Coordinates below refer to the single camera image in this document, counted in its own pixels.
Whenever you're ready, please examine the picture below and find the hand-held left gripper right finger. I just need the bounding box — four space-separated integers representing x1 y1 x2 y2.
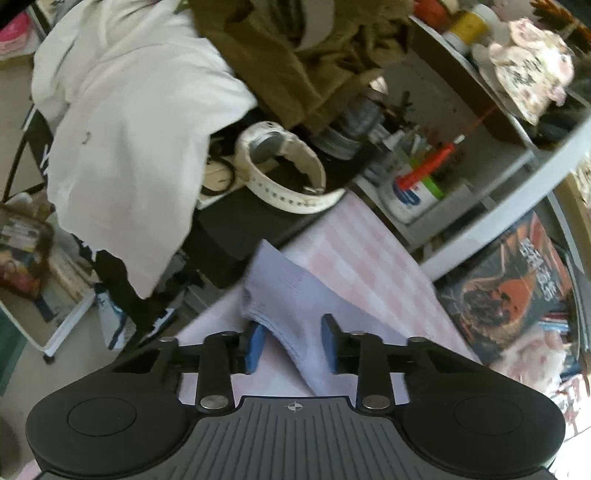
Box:
321 313 485 414

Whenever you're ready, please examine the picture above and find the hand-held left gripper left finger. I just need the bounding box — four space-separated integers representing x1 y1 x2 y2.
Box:
111 322 268 414

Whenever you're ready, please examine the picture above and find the lilac fleece cloth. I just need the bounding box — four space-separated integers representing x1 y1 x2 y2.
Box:
240 239 408 398

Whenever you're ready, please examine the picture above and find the black box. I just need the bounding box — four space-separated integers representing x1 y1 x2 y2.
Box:
193 152 354 291

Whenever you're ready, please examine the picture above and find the white wristwatch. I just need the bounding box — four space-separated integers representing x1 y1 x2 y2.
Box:
235 120 348 215

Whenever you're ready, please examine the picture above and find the white jar with green lid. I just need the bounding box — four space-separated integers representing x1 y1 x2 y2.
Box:
378 161 447 225

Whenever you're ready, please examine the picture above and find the small round clock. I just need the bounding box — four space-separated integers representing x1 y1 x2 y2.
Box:
201 156 237 197

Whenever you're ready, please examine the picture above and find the dark cover novel book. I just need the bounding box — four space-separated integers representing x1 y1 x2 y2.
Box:
438 211 583 366

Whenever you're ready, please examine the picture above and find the red tassel pen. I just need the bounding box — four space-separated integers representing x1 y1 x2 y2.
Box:
396 142 459 191

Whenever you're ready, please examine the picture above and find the white pink plush toy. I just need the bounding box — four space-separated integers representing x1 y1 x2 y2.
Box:
487 330 580 398

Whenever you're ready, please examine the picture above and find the dark round jar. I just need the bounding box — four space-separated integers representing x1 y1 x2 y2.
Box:
313 90 386 161

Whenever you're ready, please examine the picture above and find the white garment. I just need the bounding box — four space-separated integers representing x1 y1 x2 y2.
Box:
30 4 258 300

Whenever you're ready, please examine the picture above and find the olive brown jacket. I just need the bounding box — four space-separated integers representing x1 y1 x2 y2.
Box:
188 0 417 132

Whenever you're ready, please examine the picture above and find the pink floral paper plaque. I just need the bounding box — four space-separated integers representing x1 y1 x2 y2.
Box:
488 17 576 126

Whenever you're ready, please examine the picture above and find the white metal shelf frame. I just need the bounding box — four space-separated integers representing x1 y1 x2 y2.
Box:
351 11 591 282

